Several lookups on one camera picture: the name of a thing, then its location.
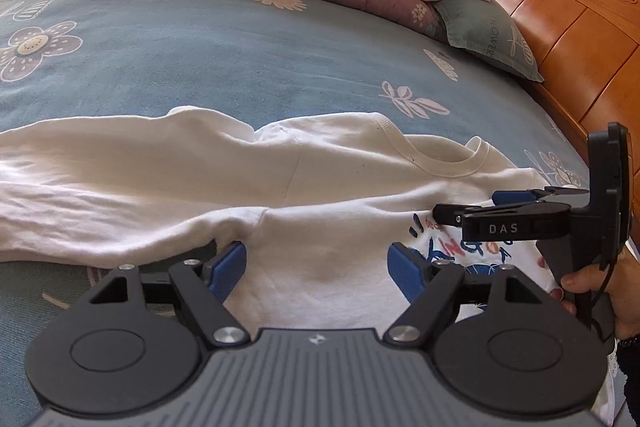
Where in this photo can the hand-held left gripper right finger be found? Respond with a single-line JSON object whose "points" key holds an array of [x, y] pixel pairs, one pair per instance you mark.
{"points": [[406, 272]]}

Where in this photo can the grey-green pillow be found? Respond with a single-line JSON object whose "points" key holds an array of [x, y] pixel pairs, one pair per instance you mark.
{"points": [[490, 37]]}

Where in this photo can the blue floral bed sheet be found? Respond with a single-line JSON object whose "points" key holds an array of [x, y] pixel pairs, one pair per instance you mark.
{"points": [[200, 57]]}

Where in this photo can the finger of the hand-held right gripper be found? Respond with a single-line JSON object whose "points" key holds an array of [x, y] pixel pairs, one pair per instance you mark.
{"points": [[512, 197], [447, 212]]}

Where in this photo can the person's right hand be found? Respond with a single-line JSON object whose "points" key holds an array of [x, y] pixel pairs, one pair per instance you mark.
{"points": [[627, 297]]}

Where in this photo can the wooden headboard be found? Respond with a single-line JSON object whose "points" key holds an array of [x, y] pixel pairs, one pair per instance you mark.
{"points": [[575, 32]]}

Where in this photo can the white printed long-sleeve shirt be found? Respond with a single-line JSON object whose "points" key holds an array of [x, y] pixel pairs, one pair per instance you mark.
{"points": [[300, 187]]}

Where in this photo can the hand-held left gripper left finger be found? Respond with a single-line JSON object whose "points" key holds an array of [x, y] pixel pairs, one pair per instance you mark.
{"points": [[227, 269]]}

